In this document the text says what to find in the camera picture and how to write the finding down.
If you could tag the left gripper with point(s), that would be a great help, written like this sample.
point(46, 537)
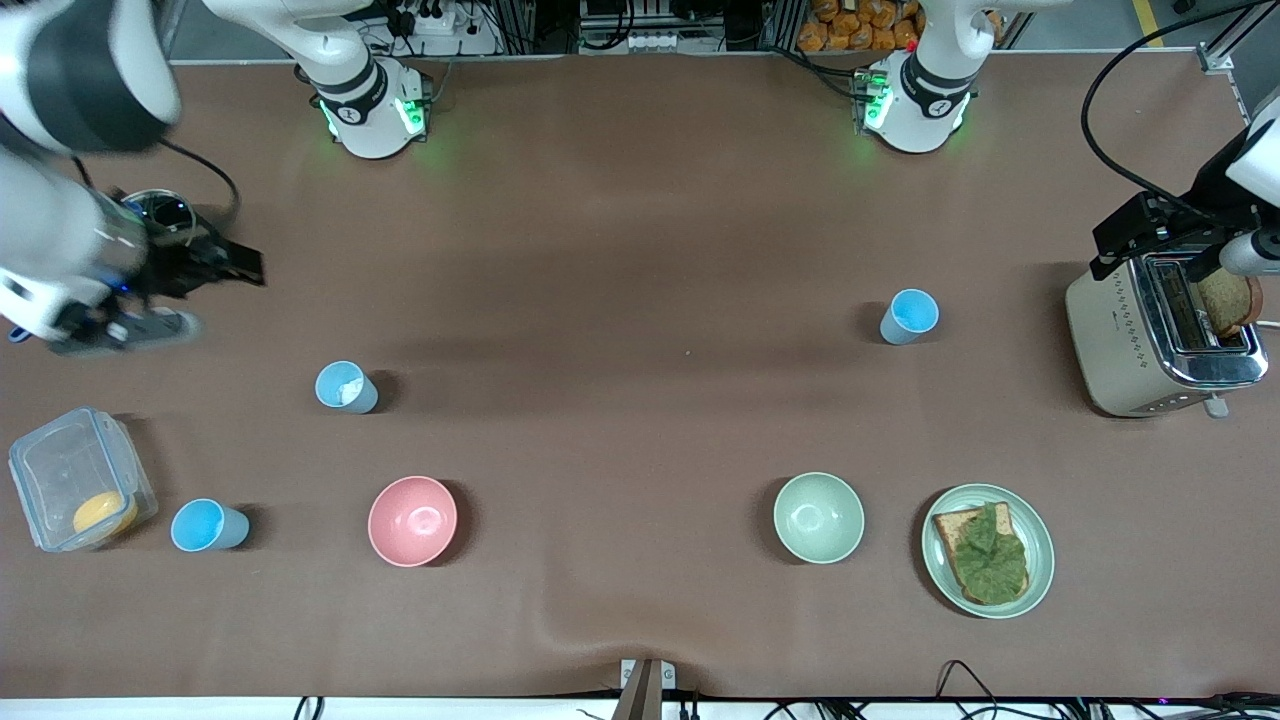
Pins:
point(1203, 217)

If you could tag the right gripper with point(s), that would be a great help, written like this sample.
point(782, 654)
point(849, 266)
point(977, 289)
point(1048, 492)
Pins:
point(172, 272)

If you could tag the blue cup with white filling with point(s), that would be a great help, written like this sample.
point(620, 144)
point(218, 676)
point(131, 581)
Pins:
point(365, 395)

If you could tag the blue paper cup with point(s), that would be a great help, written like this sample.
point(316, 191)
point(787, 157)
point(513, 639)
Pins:
point(205, 525)
point(908, 318)

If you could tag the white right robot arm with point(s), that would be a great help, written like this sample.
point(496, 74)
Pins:
point(350, 95)

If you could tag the thick brown bread slice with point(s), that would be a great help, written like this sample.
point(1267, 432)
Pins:
point(1230, 305)

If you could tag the beige and chrome toaster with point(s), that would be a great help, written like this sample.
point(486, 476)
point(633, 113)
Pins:
point(1110, 340)

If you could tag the crumpled white paper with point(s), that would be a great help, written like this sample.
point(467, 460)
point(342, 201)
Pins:
point(350, 392)

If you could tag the clear plastic food container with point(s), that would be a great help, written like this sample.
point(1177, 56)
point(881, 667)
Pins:
point(60, 465)

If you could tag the round yellow food item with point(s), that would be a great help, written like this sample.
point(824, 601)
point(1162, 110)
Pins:
point(105, 513)

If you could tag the pink bowl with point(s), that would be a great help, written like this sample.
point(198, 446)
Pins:
point(412, 520)

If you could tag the white power strip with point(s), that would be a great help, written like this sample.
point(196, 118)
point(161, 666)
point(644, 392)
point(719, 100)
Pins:
point(432, 18)

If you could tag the pale green plate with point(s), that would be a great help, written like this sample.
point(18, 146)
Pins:
point(1040, 550)

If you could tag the brown toast slice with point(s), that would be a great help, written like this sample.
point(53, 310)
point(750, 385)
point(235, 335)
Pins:
point(945, 525)

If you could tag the green lettuce leaf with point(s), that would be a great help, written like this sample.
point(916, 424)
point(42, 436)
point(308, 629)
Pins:
point(992, 560)

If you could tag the bag of orange buns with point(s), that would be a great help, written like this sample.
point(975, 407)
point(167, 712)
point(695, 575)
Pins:
point(850, 25)

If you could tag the pale green bowl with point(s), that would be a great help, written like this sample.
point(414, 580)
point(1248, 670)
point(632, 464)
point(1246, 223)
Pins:
point(818, 518)

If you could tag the aluminium frame profile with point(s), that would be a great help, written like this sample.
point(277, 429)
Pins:
point(1235, 30)

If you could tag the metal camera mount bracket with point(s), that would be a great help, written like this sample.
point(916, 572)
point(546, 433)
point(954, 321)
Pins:
point(642, 690)

